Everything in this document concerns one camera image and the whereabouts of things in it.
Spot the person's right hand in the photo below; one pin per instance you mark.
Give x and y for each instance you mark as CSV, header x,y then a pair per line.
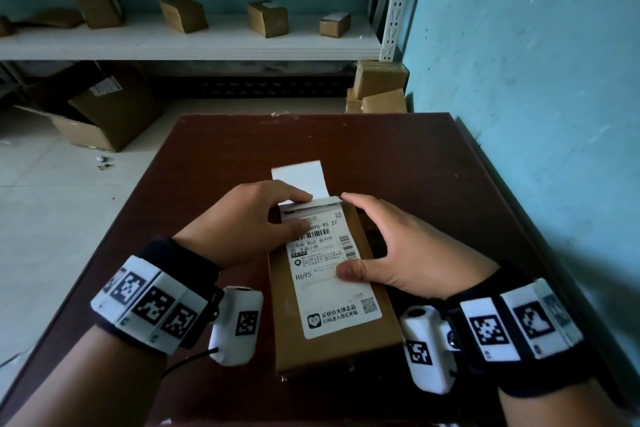
x,y
430,256

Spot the person's left hand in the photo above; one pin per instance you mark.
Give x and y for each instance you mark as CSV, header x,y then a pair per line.
x,y
240,226

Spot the translucent label backing paper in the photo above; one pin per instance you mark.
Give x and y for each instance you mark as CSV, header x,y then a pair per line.
x,y
302,179

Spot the white shipping label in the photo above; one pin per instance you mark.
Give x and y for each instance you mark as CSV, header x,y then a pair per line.
x,y
330,301

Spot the brown cardboard box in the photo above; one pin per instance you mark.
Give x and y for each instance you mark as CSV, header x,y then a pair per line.
x,y
340,346

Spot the person's left forearm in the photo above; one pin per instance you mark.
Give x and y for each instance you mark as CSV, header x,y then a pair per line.
x,y
90,381

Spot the person's right forearm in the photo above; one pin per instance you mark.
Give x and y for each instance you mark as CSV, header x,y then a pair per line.
x,y
560,406

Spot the large open cardboard carton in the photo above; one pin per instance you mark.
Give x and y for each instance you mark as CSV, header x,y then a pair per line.
x,y
120,114

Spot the white marker cube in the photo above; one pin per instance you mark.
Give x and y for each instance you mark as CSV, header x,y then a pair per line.
x,y
425,351

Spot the black left wristband, marker tiles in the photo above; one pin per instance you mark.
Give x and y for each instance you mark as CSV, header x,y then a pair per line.
x,y
150,301

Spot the black wristband, marker tiles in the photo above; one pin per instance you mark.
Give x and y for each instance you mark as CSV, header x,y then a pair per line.
x,y
150,301
525,326

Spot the black right wristband, marker tiles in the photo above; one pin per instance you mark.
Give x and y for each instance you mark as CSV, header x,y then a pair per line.
x,y
525,326

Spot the small metal floor debris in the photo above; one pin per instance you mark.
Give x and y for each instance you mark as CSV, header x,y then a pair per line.
x,y
102,159

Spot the taped brown stacked parcel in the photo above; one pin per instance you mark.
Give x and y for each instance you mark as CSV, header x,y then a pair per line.
x,y
353,104
380,79
385,102

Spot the white metal shelf rack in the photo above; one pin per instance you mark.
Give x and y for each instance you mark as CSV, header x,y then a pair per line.
x,y
200,36

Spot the row of small brown parcels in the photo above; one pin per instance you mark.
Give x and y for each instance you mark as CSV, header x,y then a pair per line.
x,y
185,15

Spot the white paper scrap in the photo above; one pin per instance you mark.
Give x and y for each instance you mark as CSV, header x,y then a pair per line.
x,y
15,356

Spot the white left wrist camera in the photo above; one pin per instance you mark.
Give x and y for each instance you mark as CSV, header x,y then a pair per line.
x,y
240,326

